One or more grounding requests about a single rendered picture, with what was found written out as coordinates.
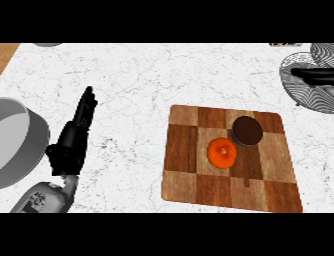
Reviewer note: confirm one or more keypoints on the wooden checkered cutting board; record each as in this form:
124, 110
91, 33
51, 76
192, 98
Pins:
214, 186

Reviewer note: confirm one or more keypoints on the grey round pot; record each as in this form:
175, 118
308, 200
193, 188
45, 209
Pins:
4, 143

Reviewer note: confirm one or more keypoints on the dark brown round can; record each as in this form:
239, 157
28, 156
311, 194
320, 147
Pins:
246, 130

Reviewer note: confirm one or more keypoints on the small dark patterned object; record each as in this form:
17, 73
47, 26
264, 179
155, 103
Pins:
285, 44

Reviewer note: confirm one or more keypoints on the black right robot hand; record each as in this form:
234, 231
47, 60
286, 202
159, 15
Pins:
326, 77

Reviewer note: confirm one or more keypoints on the orange squash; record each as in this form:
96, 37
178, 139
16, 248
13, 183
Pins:
221, 153

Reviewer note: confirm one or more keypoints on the small grey round object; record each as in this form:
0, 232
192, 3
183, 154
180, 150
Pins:
45, 44

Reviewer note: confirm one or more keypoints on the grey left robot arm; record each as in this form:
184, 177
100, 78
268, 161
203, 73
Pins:
45, 198

